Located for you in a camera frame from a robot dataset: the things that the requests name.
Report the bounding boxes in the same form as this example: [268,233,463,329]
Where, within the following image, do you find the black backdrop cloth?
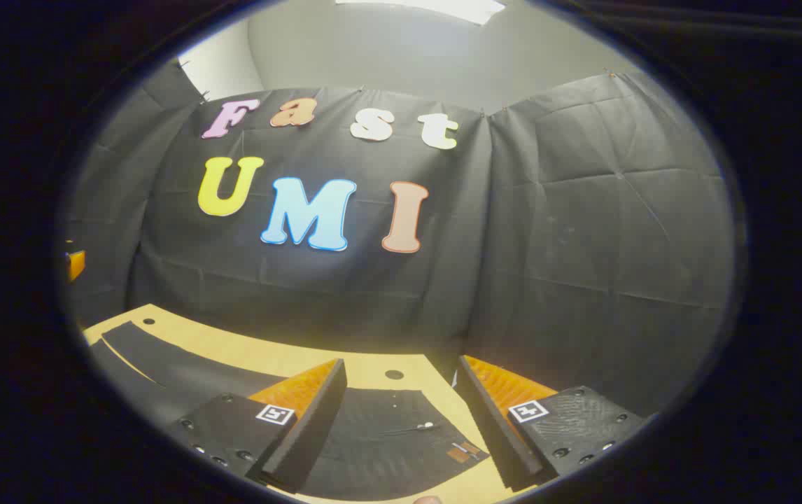
[64,59,736,421]

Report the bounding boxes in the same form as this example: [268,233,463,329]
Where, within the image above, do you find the dark grey jeans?
[90,321,491,502]

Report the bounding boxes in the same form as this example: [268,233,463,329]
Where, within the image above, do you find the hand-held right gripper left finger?
[169,358,348,494]

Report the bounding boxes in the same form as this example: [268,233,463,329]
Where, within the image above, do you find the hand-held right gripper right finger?
[453,355,647,492]

